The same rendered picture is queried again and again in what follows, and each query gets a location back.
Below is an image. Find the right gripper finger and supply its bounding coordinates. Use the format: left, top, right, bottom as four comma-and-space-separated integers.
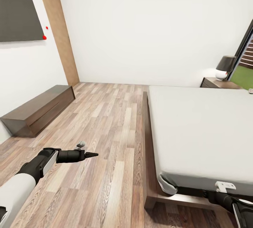
200, 189, 208, 198

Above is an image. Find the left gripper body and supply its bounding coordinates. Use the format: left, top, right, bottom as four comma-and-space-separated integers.
65, 150, 85, 163

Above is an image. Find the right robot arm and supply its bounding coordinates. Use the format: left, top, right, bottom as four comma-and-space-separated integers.
200, 181, 253, 228

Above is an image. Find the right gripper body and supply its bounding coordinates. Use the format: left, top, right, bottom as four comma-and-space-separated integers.
206, 190, 233, 212

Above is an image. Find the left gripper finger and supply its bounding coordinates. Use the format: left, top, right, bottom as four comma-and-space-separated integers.
84, 152, 98, 159

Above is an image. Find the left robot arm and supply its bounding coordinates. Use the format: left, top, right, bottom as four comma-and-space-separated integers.
0, 140, 98, 228

